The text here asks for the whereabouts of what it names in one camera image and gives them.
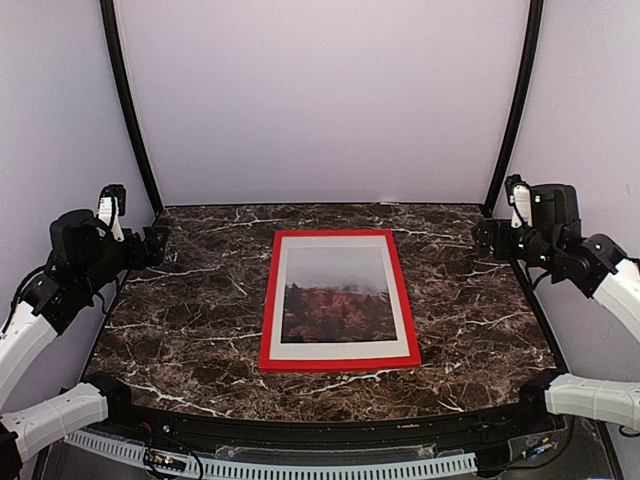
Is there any left black corner post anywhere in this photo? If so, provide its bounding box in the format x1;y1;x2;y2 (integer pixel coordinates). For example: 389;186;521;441
99;0;164;216

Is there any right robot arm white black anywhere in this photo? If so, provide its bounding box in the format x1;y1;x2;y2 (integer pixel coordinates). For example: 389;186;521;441
472;174;639;434

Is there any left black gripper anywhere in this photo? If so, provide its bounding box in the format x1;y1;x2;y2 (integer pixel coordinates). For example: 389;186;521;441
77;226;168;297

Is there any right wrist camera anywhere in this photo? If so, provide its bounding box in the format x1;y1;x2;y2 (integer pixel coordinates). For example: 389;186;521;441
505;174;533;229

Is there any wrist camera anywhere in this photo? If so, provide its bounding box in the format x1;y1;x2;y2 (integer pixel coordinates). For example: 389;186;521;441
505;174;533;229
96;184;126;242

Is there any white mat board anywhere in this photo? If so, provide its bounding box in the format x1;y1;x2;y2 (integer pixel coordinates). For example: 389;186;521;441
269;235;412;362

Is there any red wooden picture frame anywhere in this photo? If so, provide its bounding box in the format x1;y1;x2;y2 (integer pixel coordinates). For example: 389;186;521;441
258;229;422;374

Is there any clear acrylic sheet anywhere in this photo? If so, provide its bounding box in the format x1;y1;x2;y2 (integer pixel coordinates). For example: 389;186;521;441
269;235;412;362

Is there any black front rail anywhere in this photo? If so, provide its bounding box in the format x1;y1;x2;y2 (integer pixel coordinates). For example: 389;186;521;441
88;404;567;452

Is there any autumn forest photo print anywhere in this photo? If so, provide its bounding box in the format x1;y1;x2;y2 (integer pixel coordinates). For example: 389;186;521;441
281;246;397;344

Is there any white slotted cable duct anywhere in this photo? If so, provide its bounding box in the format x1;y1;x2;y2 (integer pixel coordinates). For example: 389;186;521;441
64;429;478;479

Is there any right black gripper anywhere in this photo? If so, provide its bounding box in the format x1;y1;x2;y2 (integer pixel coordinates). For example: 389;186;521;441
473;217;560;272

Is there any black corner post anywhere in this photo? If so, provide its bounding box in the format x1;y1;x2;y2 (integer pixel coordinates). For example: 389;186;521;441
99;0;164;216
481;0;544;217

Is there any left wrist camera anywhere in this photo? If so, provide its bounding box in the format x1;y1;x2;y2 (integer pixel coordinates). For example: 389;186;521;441
96;184;126;242

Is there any right black corner post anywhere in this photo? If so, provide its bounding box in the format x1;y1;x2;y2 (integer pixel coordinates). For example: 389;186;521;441
481;0;544;217

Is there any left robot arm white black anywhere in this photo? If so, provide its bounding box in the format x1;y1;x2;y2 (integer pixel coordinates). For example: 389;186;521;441
1;209;168;479

